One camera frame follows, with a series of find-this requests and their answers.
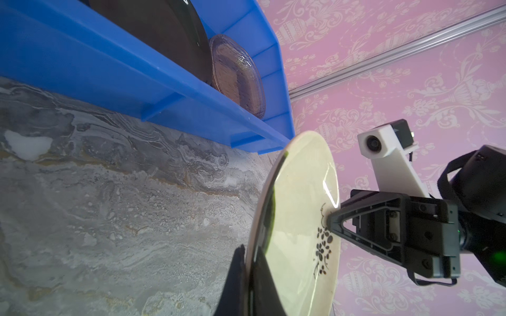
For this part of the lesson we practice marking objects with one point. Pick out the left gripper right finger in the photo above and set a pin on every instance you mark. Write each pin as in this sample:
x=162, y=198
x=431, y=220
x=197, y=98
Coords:
x=264, y=298

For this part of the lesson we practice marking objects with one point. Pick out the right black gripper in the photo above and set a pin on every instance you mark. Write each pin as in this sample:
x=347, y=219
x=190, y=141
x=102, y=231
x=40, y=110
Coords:
x=474, y=187

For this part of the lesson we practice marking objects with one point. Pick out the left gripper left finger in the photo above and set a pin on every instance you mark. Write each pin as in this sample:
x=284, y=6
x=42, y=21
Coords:
x=233, y=296

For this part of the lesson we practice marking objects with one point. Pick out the cream plate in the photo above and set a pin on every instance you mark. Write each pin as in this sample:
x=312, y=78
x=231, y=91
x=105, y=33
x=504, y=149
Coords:
x=301, y=190

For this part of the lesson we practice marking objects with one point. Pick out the brown clear plate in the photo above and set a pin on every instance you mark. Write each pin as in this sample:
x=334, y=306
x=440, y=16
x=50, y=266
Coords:
x=236, y=76

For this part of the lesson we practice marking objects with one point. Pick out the black round plate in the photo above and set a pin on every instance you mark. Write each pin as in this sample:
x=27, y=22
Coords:
x=172, y=28

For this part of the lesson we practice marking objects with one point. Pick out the blue plastic bin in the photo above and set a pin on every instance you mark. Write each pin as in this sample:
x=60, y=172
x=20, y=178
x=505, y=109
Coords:
x=68, y=48

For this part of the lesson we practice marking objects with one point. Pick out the right corner aluminium post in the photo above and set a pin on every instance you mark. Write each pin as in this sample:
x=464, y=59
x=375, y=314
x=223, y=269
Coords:
x=446, y=35

